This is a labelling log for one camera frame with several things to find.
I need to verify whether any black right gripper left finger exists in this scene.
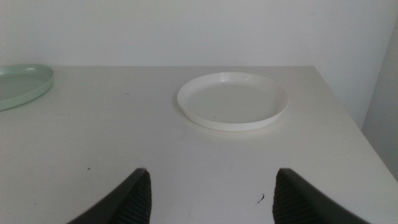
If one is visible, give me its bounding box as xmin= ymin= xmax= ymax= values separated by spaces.
xmin=67 ymin=167 xmax=152 ymax=224

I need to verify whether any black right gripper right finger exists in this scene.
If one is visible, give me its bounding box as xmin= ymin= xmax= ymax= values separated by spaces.
xmin=272 ymin=167 xmax=371 ymax=224

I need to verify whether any white shallow bowl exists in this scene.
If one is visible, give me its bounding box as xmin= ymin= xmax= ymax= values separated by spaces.
xmin=177 ymin=72 xmax=290 ymax=133

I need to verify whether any pale green shallow bowl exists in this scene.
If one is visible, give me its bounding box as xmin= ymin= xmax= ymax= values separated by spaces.
xmin=0 ymin=63 xmax=54 ymax=112

